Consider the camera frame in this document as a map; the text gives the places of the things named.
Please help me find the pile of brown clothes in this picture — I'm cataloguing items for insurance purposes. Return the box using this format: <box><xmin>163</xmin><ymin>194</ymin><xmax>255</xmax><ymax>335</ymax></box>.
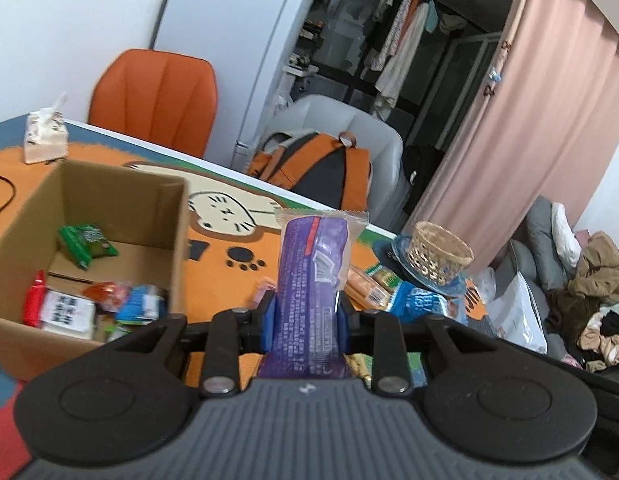
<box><xmin>544</xmin><ymin>232</ymin><xmax>619</xmax><ymax>373</ymax></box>

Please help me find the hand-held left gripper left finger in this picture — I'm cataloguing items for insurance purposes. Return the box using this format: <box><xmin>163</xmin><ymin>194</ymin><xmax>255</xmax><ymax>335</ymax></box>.
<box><xmin>105</xmin><ymin>291</ymin><xmax>280</xmax><ymax>397</ymax></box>

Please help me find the white hanging garment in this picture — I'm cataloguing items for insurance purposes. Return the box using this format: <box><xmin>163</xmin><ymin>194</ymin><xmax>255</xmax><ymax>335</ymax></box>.
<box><xmin>374</xmin><ymin>2</ymin><xmax>430</xmax><ymax>106</ymax></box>

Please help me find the white pillow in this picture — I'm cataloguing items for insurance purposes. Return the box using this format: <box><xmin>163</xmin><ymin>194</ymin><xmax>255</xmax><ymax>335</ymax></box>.
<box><xmin>550</xmin><ymin>201</ymin><xmax>583</xmax><ymax>268</ymax></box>

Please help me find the grey sofa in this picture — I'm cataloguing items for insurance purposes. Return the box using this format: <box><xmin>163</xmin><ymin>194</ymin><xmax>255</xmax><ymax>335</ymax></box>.
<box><xmin>509</xmin><ymin>195</ymin><xmax>619</xmax><ymax>376</ymax></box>

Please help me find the blue plate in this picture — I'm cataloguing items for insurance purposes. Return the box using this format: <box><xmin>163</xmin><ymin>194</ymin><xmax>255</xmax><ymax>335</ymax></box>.
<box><xmin>373</xmin><ymin>235</ymin><xmax>467</xmax><ymax>296</ymax></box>

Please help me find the grey chair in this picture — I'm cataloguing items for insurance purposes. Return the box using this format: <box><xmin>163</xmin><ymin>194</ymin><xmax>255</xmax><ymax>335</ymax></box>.
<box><xmin>259</xmin><ymin>94</ymin><xmax>405</xmax><ymax>231</ymax></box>

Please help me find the white refrigerator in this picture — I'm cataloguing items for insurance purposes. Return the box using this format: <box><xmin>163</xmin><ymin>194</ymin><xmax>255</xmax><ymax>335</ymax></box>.
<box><xmin>152</xmin><ymin>0</ymin><xmax>335</xmax><ymax>171</ymax></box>

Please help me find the orange and black backpack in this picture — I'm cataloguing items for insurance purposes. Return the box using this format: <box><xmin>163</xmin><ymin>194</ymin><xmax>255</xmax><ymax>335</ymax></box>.
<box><xmin>246</xmin><ymin>131</ymin><xmax>374</xmax><ymax>211</ymax></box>

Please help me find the blue and white snack packet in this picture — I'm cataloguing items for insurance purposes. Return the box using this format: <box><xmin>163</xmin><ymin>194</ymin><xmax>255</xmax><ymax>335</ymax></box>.
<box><xmin>114</xmin><ymin>285</ymin><xmax>170</xmax><ymax>326</ymax></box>

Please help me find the brown cardboard box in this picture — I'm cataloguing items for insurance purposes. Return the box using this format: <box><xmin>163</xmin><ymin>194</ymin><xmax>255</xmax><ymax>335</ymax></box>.
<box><xmin>0</xmin><ymin>160</ymin><xmax>190</xmax><ymax>381</ymax></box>

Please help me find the floral hanging garment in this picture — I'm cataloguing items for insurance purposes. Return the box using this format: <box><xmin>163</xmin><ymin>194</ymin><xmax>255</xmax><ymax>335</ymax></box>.
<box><xmin>367</xmin><ymin>0</ymin><xmax>415</xmax><ymax>71</ymax></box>

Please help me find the orange biscuit packet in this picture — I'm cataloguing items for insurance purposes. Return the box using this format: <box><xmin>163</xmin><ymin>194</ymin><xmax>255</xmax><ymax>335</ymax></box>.
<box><xmin>347</xmin><ymin>265</ymin><xmax>405</xmax><ymax>311</ymax></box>

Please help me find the colourful cartoon table mat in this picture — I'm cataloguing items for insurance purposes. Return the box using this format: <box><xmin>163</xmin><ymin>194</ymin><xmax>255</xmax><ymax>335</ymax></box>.
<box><xmin>0</xmin><ymin>119</ymin><xmax>490</xmax><ymax>466</ymax></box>

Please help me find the patterned tissue pack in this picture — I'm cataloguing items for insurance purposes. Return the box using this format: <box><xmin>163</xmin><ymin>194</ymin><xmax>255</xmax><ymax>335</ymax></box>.
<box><xmin>23</xmin><ymin>92</ymin><xmax>70</xmax><ymax>165</ymax></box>

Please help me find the orange red snack packet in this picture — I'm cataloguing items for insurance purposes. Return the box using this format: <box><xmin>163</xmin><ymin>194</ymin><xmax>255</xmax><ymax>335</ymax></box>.
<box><xmin>84</xmin><ymin>281</ymin><xmax>132</xmax><ymax>313</ymax></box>

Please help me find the orange chair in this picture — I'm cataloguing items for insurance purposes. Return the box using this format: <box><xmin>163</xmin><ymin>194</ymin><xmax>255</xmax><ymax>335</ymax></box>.
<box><xmin>88</xmin><ymin>49</ymin><xmax>219</xmax><ymax>160</ymax></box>

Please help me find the pink curtain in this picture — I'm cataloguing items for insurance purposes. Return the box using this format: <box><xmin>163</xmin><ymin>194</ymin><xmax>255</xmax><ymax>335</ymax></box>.
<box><xmin>407</xmin><ymin>0</ymin><xmax>619</xmax><ymax>271</ymax></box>

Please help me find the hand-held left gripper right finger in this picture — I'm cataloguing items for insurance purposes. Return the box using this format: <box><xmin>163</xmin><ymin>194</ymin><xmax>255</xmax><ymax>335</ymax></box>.
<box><xmin>339</xmin><ymin>294</ymin><xmax>495</xmax><ymax>397</ymax></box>

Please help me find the white plastic bag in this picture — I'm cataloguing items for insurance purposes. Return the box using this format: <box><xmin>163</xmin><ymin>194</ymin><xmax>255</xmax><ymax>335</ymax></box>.
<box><xmin>484</xmin><ymin>270</ymin><xmax>549</xmax><ymax>356</ymax></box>

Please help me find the woven wicker basket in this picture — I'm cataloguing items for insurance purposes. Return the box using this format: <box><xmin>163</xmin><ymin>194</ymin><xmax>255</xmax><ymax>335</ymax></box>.
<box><xmin>407</xmin><ymin>221</ymin><xmax>475</xmax><ymax>288</ymax></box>

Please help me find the black cable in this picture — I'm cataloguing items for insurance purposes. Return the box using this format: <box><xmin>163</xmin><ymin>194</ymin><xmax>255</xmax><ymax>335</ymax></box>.
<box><xmin>0</xmin><ymin>174</ymin><xmax>17</xmax><ymax>221</ymax></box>

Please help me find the purple wafer packet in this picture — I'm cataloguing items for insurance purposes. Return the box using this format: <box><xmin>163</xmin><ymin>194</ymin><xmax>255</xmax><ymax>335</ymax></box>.
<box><xmin>256</xmin><ymin>208</ymin><xmax>371</xmax><ymax>381</ymax></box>

